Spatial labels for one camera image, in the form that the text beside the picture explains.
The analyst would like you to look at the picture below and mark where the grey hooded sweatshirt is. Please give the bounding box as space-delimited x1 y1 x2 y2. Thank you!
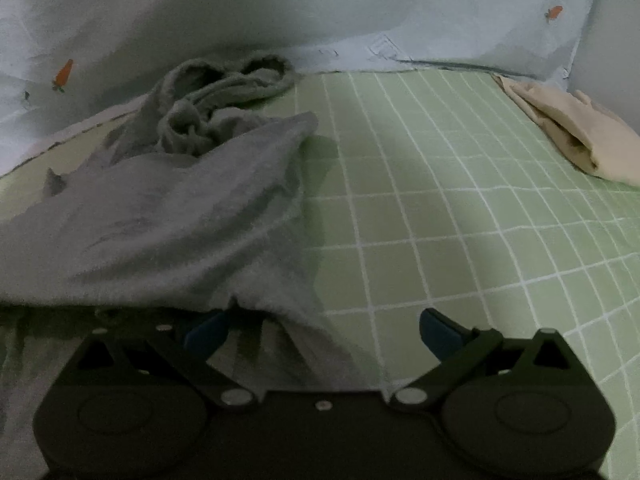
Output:
0 53 392 480

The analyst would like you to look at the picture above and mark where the green grid bed sheet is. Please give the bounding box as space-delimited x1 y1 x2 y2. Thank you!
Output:
0 68 640 480

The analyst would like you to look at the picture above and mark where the beige folded cloth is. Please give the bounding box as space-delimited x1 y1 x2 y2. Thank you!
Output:
494 75 639 188

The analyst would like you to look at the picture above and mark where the light blue carrot-print quilt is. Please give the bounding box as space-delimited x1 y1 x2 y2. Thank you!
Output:
1 0 593 171

